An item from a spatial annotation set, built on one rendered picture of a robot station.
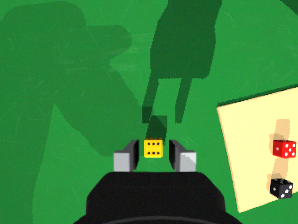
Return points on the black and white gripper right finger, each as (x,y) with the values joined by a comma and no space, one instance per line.
(181,160)

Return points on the black die with white pips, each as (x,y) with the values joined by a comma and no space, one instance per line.
(281,188)

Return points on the red die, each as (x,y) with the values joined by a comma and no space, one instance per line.
(284,148)

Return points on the cream square mat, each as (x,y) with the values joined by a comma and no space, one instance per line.
(249,128)

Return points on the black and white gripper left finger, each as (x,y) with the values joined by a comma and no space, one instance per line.
(124,159)

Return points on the yellow die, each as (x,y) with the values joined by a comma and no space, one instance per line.
(153,147)

